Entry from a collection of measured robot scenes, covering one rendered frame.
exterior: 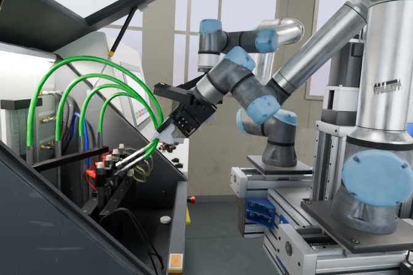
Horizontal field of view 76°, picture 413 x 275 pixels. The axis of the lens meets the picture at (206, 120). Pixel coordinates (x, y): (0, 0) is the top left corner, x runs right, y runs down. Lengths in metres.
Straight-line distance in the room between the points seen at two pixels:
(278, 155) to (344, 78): 0.41
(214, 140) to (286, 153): 1.93
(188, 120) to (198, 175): 2.41
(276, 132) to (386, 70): 0.64
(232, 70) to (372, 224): 0.49
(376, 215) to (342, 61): 0.48
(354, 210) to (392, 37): 0.40
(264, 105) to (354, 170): 0.23
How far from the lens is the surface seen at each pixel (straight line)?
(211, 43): 0.87
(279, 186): 1.19
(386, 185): 0.60
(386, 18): 0.61
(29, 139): 0.91
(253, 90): 0.64
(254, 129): 1.20
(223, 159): 3.11
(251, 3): 3.16
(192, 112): 0.73
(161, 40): 2.65
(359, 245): 0.71
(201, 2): 3.03
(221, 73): 0.67
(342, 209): 0.78
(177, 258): 0.69
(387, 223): 0.79
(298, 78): 0.75
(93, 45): 1.20
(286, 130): 1.15
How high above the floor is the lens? 1.36
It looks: 8 degrees down
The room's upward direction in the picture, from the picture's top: 3 degrees clockwise
